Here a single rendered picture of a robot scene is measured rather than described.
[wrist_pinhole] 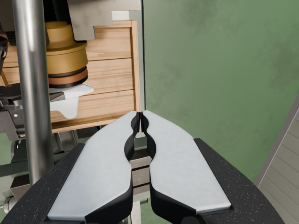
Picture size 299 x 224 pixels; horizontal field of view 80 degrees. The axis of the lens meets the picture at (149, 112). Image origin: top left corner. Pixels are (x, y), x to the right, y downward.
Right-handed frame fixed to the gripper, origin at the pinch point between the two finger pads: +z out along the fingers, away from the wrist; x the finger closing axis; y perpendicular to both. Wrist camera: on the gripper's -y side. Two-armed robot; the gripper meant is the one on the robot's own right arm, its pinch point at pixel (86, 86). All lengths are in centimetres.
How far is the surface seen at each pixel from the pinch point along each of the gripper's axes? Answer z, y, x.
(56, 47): -2.9, -7.6, 3.4
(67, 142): -10.6, 26.6, -21.1
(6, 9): -6.2, -12.5, 8.1
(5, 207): -30, 39, -11
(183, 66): 78, 30, -108
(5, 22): -6.6, -11.2, 8.6
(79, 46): 0.3, -7.6, 3.3
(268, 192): 227, 229, -84
